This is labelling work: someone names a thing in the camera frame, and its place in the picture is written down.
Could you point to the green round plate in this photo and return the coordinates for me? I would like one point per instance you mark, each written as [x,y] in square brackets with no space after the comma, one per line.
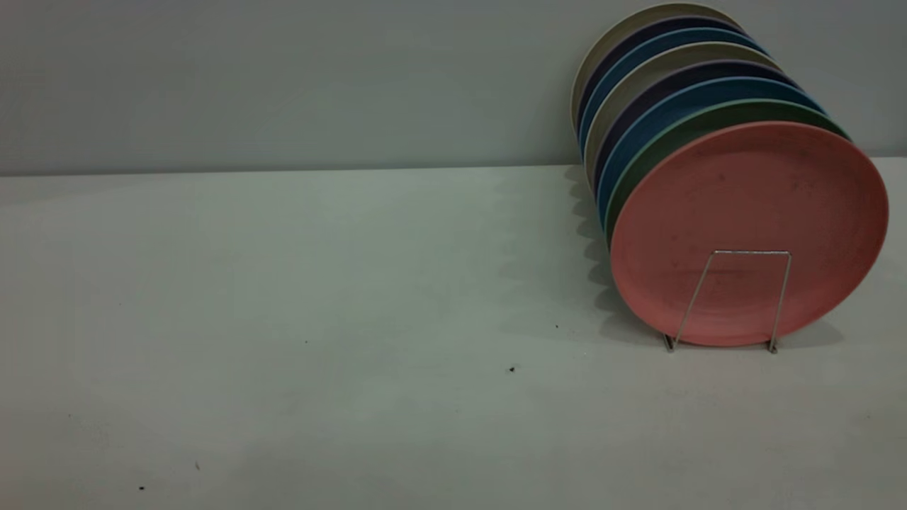
[680,129]

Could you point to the beige round plate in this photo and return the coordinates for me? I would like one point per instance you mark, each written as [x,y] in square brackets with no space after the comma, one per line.
[615,32]
[648,69]

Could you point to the blue round plate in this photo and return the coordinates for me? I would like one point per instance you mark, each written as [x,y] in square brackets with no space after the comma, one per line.
[680,99]
[634,55]

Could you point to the purple round plate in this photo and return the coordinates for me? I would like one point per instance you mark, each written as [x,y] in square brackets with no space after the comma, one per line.
[666,83]
[623,44]

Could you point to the pink round plate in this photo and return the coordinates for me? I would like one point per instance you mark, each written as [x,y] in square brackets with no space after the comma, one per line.
[751,198]

